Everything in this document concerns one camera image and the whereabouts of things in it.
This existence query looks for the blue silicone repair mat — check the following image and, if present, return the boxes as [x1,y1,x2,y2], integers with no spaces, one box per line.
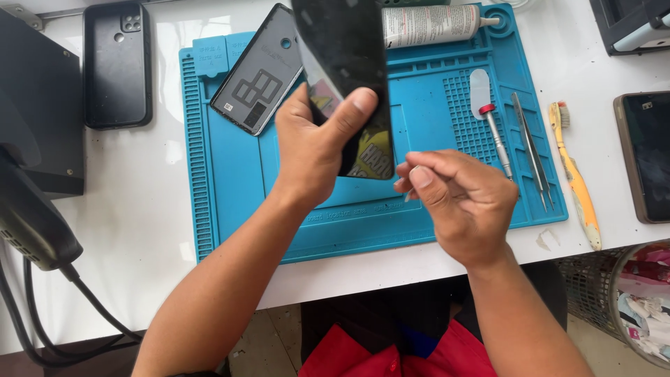
[179,2,569,265]

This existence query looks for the silver metal tweezers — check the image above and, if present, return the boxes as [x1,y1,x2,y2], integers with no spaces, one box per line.
[511,92,555,213]

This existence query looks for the brown-framed smartphone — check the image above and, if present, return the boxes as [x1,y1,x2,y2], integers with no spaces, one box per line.
[613,91,670,225]

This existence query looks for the person's left hand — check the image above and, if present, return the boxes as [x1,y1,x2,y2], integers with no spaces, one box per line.
[273,82,379,208]

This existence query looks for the red-collared metal spudger tool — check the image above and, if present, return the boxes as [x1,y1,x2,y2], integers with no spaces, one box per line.
[469,68,515,182]

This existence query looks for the black phone case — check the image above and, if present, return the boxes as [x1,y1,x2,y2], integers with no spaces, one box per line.
[83,1,154,131]

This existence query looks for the white glue tube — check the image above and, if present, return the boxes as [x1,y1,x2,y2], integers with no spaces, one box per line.
[382,4,501,50]

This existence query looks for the grey phone back cover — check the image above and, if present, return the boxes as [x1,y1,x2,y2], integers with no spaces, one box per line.
[210,3,305,137]

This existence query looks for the metal bracket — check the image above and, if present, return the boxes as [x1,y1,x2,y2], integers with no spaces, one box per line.
[1,4,44,31]

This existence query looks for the person's right hand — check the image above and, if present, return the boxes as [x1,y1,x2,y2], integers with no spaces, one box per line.
[393,150,520,271]

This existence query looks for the black phone screen panel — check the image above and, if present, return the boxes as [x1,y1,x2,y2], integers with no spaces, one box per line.
[290,0,395,181]

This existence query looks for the person's red and black shirt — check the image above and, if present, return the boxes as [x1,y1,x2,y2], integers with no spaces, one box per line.
[298,260,568,377]

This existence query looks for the black device with cables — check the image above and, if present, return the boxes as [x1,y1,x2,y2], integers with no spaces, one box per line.
[0,86,144,369]

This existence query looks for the yellow toothbrush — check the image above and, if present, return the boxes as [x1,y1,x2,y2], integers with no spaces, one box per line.
[549,101,603,251]

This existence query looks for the black and white device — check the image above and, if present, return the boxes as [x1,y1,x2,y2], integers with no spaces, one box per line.
[589,0,670,57]

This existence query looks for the black box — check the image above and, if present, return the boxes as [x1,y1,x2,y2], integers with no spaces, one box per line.
[0,8,85,199]

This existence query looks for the mesh waste basket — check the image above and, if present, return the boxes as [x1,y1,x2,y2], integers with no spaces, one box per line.
[555,241,670,370]

